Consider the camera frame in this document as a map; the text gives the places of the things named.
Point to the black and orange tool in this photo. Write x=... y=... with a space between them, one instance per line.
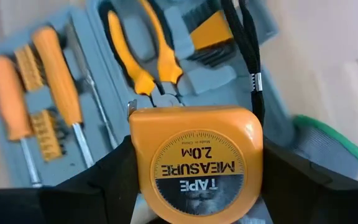
x=129 y=62

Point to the hex key set orange holder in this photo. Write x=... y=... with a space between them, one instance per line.
x=211 y=31

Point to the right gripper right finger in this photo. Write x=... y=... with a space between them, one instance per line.
x=306 y=196

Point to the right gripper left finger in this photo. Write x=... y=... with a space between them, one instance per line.
x=89 y=193

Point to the orange bit holder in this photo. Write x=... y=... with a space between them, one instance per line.
x=47 y=137
x=28 y=68

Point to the grey plastic tool case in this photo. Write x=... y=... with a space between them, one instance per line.
x=204 y=81

